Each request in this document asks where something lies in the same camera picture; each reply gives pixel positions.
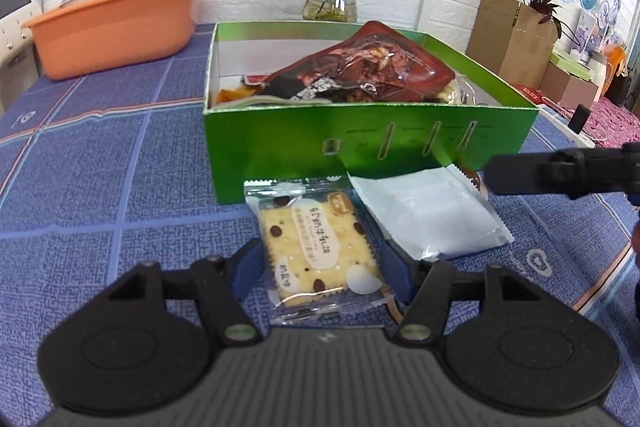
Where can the brown snack bag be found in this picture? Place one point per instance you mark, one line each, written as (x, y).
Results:
(365, 67)

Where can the small cardboard box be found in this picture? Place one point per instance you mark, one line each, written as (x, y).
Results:
(570, 84)

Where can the light green gift box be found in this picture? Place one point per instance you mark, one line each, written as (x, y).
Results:
(572, 63)

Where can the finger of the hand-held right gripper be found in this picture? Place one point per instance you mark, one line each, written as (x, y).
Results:
(550, 172)

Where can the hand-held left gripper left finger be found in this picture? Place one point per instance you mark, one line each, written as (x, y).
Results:
(247, 264)

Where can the spotted cracker packet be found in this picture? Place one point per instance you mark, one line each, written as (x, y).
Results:
(312, 247)

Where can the white power strip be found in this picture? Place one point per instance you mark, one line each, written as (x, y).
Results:
(565, 127)

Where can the brown paper bag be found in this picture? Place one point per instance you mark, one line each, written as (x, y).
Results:
(510, 37)

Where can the black power adapter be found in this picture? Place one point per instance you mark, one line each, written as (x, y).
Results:
(581, 118)

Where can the orange snack packet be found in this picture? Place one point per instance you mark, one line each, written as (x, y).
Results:
(235, 96)

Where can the white appliance with screen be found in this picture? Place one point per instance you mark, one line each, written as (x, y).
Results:
(17, 17)

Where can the blue plaid tablecloth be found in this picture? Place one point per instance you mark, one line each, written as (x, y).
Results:
(100, 187)

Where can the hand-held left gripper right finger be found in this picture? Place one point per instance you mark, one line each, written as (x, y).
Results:
(399, 273)

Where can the white snack packet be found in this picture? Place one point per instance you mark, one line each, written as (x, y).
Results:
(430, 212)

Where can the green cardboard box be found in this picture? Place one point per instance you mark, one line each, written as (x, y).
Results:
(300, 142)

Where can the orange plastic basin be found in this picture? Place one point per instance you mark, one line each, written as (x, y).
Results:
(120, 32)

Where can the red booklet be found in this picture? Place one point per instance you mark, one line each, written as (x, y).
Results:
(531, 93)

